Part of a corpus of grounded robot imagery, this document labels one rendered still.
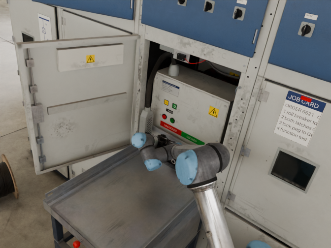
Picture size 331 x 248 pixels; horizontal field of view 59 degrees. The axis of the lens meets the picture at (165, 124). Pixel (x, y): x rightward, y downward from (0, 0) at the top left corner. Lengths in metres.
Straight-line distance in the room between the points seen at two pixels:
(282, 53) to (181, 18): 0.50
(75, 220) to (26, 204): 1.35
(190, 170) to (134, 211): 0.60
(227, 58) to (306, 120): 0.43
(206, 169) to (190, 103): 0.62
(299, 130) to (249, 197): 0.46
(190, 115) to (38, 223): 1.61
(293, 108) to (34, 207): 2.22
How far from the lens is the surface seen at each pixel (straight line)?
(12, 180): 2.72
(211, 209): 1.10
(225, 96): 1.54
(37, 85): 1.56
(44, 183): 3.01
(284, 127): 1.35
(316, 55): 1.24
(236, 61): 1.37
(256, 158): 1.47
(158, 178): 1.75
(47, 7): 2.30
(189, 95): 1.60
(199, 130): 1.64
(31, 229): 2.66
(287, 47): 1.26
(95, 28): 1.91
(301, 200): 1.50
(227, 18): 1.34
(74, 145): 1.81
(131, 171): 1.78
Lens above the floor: 2.01
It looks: 31 degrees down
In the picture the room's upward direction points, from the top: 8 degrees clockwise
